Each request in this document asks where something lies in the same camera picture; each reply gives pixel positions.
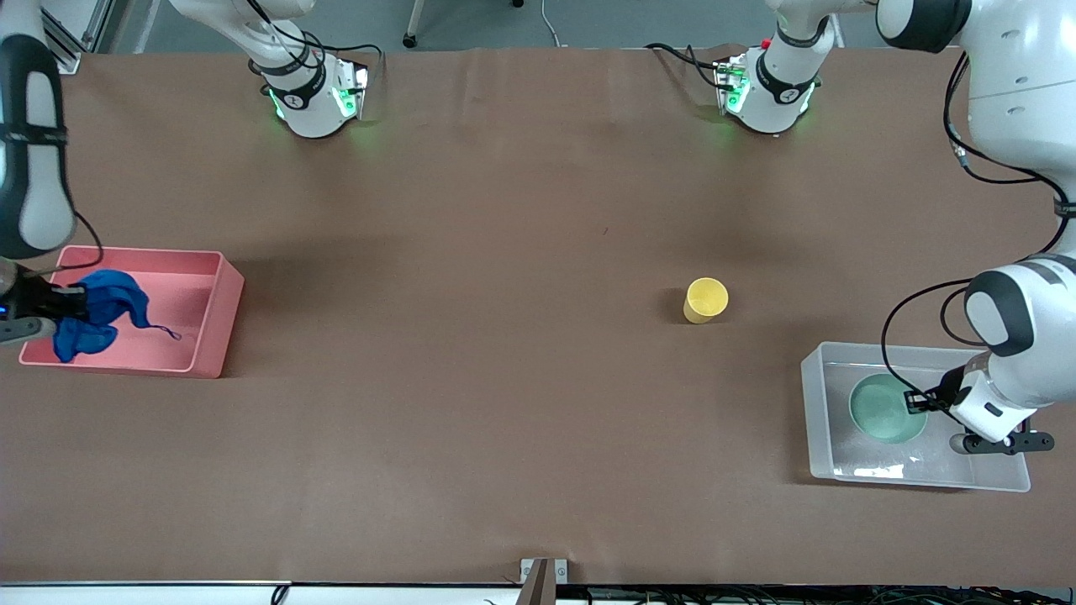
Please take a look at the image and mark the blue cloth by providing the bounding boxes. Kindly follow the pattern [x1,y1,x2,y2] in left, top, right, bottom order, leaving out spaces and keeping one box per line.
[52,269,182,364]

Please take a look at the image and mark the brown table cover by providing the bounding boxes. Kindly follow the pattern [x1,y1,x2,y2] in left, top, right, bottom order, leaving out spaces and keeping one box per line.
[0,44,1076,587]

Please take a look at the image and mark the clear plastic box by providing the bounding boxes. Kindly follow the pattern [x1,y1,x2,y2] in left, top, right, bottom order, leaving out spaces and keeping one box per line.
[800,341,1031,493]

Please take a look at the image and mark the pink plastic box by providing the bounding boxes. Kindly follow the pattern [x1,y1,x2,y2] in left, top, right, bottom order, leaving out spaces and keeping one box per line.
[18,245,246,379]

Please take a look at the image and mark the black left base cables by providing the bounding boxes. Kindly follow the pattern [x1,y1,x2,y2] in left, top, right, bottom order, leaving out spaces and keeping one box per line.
[645,42,725,90]

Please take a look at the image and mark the black right base cables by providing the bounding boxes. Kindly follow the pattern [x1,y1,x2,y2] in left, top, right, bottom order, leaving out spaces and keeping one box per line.
[249,0,384,89]

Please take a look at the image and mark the yellow plastic cup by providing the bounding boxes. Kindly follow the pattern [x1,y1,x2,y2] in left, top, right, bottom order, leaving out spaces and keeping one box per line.
[683,277,730,324]

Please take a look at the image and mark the chair leg with caster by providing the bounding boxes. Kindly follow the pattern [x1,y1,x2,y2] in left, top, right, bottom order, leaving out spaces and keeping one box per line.
[403,0,430,49]

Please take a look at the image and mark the light green bowl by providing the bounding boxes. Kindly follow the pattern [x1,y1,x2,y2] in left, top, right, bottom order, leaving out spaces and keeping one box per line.
[849,373,929,445]

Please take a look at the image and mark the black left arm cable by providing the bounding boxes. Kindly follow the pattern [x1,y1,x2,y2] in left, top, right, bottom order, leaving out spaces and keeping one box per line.
[880,49,1070,406]

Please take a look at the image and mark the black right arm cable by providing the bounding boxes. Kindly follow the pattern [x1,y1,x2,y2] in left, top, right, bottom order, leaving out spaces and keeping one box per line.
[50,208,105,278]

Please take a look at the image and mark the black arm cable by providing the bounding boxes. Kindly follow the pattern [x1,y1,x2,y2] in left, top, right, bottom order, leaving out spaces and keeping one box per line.
[50,208,105,278]
[880,49,1070,406]

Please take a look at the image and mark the aluminium frame profile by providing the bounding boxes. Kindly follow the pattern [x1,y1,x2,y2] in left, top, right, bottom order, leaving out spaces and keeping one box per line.
[40,0,115,75]

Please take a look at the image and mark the metal clamp bracket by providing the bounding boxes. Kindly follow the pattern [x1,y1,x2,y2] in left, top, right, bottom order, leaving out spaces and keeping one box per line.
[520,557,569,605]

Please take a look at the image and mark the black base cables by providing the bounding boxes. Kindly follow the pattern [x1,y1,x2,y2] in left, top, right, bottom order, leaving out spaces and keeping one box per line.
[645,42,725,90]
[249,0,384,89]

